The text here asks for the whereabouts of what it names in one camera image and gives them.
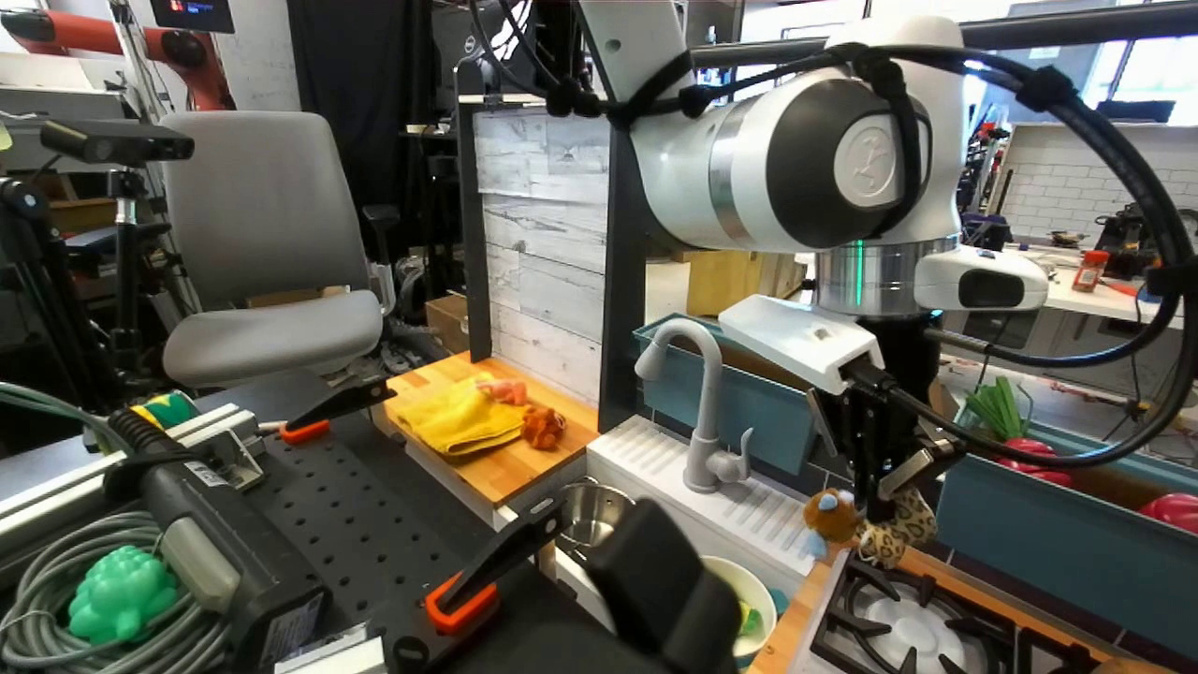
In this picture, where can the red robot arm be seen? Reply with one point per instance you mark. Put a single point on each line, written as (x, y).
(124, 39)

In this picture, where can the green yellow sponge block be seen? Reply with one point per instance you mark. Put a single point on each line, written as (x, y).
(171, 408)

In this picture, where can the toy stove top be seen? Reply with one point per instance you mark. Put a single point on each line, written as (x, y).
(924, 619)

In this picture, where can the grey office chair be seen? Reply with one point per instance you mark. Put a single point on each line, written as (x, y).
(267, 226)

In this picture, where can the brown plush toy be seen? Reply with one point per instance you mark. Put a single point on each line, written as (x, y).
(830, 514)

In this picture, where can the green toy vegetable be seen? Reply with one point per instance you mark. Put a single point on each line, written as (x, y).
(999, 407)

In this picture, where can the spotted tan plush toy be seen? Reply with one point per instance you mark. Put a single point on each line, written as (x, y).
(900, 545)

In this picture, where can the black metal frame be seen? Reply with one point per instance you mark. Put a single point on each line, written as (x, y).
(621, 349)

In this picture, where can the aluminium rail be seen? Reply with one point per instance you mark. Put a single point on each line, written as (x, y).
(78, 469)

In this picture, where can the grey wood-plank panel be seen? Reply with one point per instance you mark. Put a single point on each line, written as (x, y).
(536, 248)

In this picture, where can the black perforated board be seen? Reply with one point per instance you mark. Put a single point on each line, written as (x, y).
(362, 527)

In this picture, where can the pink plush toy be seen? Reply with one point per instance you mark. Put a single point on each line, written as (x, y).
(508, 389)

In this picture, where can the green rubber turtle toy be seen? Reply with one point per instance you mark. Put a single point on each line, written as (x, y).
(121, 595)

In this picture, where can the black tripod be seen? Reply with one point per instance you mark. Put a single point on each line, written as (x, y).
(133, 275)

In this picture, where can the black bar camera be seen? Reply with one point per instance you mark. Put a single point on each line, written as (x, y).
(115, 139)

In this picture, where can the steel bowl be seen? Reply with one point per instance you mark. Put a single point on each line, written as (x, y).
(594, 512)

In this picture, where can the yellow towel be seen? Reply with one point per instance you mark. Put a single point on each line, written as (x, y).
(453, 417)

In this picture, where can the black clamp mount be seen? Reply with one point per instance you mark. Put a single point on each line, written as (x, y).
(659, 602)

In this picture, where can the green yellow plush toy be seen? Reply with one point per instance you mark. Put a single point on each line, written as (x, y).
(750, 619)

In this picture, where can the green patterned bowl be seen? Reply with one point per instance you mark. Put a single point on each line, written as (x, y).
(758, 585)

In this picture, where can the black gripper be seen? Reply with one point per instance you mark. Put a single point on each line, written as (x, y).
(893, 386)

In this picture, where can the red toy vegetable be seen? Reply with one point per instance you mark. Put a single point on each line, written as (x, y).
(1173, 512)
(1035, 453)

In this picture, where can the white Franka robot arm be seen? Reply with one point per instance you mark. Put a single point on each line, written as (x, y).
(750, 175)

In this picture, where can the orange plush toy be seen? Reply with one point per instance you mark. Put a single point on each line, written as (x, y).
(543, 428)

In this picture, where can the grey toy faucet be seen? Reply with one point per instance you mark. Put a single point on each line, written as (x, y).
(709, 398)

